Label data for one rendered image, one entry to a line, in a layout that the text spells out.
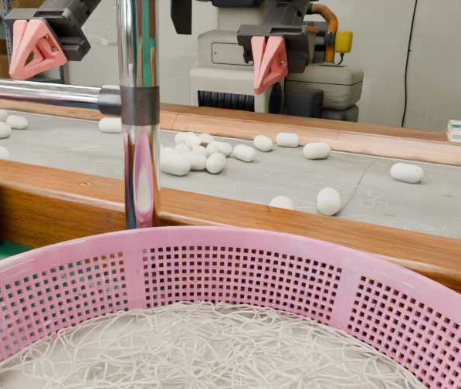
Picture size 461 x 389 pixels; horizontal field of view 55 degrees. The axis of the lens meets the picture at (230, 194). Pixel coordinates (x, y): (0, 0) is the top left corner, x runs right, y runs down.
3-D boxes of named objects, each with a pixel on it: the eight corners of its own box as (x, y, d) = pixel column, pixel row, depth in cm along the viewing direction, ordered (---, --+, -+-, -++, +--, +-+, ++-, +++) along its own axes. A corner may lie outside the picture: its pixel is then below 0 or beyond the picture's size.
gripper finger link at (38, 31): (11, 58, 54) (50, 10, 58) (-31, 55, 57) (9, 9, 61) (42, 98, 60) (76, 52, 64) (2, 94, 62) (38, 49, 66)
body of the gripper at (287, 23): (303, 34, 61) (316, 0, 65) (235, 32, 65) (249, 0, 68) (307, 69, 67) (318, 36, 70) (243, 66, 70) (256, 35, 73)
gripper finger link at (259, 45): (286, 76, 58) (303, 27, 62) (235, 72, 60) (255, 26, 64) (292, 111, 63) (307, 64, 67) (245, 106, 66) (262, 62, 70)
